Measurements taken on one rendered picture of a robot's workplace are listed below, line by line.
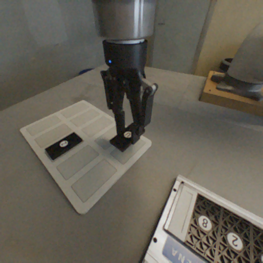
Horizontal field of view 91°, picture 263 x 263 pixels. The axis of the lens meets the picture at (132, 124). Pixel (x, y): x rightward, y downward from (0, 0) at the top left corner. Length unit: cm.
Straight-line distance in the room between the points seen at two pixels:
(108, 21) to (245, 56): 60
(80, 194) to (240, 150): 49
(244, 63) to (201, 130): 33
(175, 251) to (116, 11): 38
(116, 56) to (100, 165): 28
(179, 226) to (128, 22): 34
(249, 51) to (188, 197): 58
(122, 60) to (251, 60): 58
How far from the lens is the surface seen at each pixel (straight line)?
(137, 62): 23
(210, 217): 35
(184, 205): 34
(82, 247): 35
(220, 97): 71
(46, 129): 56
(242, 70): 73
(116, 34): 21
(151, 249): 32
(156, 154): 42
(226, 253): 35
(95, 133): 47
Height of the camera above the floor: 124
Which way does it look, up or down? 42 degrees down
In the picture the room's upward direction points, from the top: straight up
